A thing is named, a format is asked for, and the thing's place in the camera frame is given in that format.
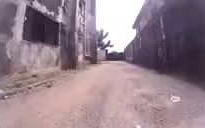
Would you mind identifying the weathered grey concrete building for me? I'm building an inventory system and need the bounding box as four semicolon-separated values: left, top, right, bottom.
0;0;80;81

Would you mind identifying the tree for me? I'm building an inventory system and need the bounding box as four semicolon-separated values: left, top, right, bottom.
96;28;115;52

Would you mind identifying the brown dirt road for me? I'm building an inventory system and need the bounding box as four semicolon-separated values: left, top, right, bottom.
0;60;205;128

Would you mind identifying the white litter scrap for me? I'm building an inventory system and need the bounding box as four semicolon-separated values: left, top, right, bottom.
169;94;182;103

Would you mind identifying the tall grey building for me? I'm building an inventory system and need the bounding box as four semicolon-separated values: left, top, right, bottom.
75;0;99;65

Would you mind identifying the dark building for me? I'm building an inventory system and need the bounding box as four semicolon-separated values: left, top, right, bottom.
124;0;205;89

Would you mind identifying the pale wall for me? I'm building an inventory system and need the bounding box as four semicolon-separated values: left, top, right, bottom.
96;49;107;62

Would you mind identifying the dark low wall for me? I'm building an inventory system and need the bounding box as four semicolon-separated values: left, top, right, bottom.
105;51;127;62

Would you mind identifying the grey concrete verge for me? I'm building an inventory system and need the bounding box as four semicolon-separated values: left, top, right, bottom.
0;64;88;102

